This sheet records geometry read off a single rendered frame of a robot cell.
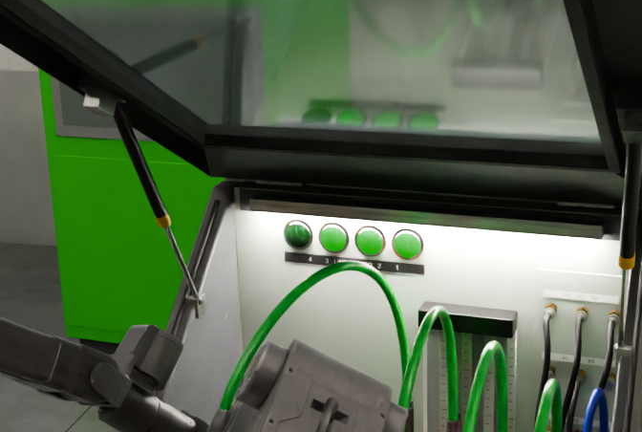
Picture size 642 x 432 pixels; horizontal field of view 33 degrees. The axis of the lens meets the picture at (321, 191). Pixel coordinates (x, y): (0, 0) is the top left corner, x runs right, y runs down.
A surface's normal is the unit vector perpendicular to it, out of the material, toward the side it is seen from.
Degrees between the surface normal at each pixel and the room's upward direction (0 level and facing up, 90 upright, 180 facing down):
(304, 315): 90
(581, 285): 90
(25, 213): 90
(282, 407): 33
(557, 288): 90
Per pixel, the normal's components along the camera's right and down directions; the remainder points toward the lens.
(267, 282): -0.35, 0.27
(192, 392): 0.94, 0.07
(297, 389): 0.39, -0.72
